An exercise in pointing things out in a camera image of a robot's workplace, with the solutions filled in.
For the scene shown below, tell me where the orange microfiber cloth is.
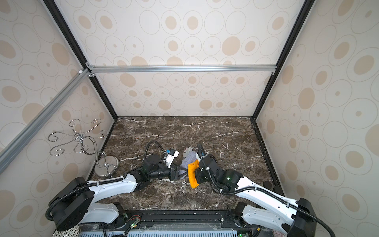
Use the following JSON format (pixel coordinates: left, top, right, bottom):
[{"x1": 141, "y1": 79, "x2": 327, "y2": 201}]
[{"x1": 188, "y1": 160, "x2": 199, "y2": 189}]

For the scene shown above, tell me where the lavender fabric eyeglass case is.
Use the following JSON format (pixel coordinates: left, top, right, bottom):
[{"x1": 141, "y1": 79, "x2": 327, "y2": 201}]
[{"x1": 180, "y1": 151, "x2": 197, "y2": 169}]

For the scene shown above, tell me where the newspaper print eyeglass case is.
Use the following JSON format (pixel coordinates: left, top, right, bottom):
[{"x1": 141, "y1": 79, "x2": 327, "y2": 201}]
[{"x1": 183, "y1": 147, "x2": 192, "y2": 157}]

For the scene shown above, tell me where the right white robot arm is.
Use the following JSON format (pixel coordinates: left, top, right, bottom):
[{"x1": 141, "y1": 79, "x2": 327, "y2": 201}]
[{"x1": 188, "y1": 154, "x2": 335, "y2": 237}]

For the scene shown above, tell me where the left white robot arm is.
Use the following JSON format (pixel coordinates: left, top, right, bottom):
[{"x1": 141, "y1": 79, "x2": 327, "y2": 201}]
[{"x1": 45, "y1": 155, "x2": 188, "y2": 231}]

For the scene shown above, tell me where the round patterned disc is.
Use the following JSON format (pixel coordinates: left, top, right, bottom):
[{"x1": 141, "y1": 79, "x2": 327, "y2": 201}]
[{"x1": 52, "y1": 225, "x2": 81, "y2": 237}]

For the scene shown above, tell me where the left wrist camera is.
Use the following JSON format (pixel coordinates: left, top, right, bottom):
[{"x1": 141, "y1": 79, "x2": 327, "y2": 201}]
[{"x1": 163, "y1": 149, "x2": 179, "y2": 168}]

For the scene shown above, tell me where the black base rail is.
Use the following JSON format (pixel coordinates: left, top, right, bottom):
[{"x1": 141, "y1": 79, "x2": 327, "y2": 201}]
[{"x1": 77, "y1": 209, "x2": 300, "y2": 237}]

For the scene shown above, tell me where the chrome wire cup stand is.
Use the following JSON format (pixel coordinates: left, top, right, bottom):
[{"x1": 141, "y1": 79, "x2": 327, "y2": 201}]
[{"x1": 47, "y1": 118, "x2": 119, "y2": 179}]

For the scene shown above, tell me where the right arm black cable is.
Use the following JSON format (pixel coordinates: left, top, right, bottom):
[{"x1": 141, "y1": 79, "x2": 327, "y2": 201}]
[{"x1": 197, "y1": 144, "x2": 337, "y2": 237}]

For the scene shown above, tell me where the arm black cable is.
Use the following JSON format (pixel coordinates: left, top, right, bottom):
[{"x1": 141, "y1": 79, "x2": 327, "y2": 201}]
[
  {"x1": 197, "y1": 144, "x2": 337, "y2": 237},
  {"x1": 44, "y1": 140, "x2": 166, "y2": 221}
]

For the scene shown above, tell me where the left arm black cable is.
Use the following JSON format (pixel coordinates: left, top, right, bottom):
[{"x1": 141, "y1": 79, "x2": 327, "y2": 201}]
[{"x1": 44, "y1": 140, "x2": 166, "y2": 221}]

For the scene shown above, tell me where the silver horizontal frame bar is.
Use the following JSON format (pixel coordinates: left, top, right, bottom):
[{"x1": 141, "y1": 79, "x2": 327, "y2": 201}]
[{"x1": 89, "y1": 64, "x2": 277, "y2": 73}]

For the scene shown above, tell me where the silver diagonal frame bar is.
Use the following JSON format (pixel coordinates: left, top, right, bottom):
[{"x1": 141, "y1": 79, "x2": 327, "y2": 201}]
[{"x1": 1, "y1": 69, "x2": 89, "y2": 173}]

